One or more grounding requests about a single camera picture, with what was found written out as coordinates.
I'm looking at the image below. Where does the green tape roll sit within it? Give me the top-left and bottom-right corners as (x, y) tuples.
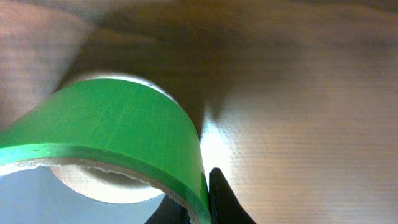
(1, 79), (211, 223)

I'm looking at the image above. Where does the open cardboard box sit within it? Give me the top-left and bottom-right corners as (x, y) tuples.
(1, 1), (397, 223)

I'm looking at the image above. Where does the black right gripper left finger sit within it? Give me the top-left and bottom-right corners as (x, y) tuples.
(145, 195), (190, 224)

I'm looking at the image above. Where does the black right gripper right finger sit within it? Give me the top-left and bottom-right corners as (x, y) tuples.
(209, 168), (256, 224)

